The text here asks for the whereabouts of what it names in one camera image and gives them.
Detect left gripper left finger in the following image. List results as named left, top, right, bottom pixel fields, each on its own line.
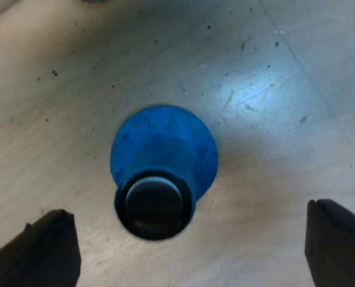
left=0, top=209, right=82, bottom=287

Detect bright blue tamper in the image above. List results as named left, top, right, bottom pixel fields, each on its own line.
left=110, top=104, right=220, bottom=242

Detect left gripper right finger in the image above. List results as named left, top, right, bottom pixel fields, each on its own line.
left=304, top=198, right=355, bottom=287

